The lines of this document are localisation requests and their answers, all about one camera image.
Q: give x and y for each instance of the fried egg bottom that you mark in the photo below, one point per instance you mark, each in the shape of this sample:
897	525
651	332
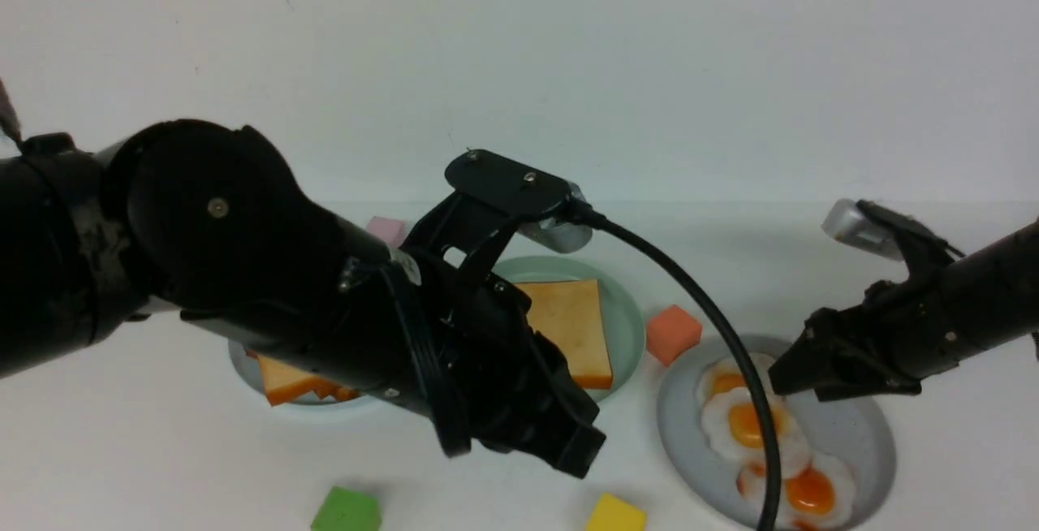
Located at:
819	498

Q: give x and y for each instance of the fried egg middle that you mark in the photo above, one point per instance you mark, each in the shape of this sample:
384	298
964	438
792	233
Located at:
730	424

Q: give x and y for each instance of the green plate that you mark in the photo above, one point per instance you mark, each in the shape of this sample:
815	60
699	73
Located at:
623	321

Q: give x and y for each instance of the light blue plate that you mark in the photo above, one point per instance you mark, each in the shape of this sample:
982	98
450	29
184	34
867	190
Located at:
246	370

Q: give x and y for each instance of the fried egg top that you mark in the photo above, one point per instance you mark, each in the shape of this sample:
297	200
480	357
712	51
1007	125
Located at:
724	375

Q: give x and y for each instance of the pink cube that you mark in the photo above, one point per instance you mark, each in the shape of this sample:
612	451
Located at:
392	231

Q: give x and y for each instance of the green cube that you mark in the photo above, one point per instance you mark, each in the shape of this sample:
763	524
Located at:
344	509

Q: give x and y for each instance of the fried egg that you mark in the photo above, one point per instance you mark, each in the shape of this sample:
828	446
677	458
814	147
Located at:
819	498
724	375
730	424

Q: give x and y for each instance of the orange cube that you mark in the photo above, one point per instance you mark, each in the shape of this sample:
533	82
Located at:
670	333

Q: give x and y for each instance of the yellow cube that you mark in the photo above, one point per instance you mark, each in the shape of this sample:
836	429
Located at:
613	514

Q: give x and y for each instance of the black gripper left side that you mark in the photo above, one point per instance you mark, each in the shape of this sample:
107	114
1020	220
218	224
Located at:
484	374

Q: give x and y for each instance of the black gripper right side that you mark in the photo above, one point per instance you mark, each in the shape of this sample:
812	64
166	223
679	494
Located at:
886	345

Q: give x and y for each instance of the toast slice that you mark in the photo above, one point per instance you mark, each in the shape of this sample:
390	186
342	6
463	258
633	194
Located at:
569	315
283	384

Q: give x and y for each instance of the wrist camera left side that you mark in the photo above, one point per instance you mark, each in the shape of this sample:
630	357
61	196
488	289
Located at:
542	203

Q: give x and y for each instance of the silver wrist camera right side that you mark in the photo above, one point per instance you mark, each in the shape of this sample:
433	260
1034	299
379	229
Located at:
883	232

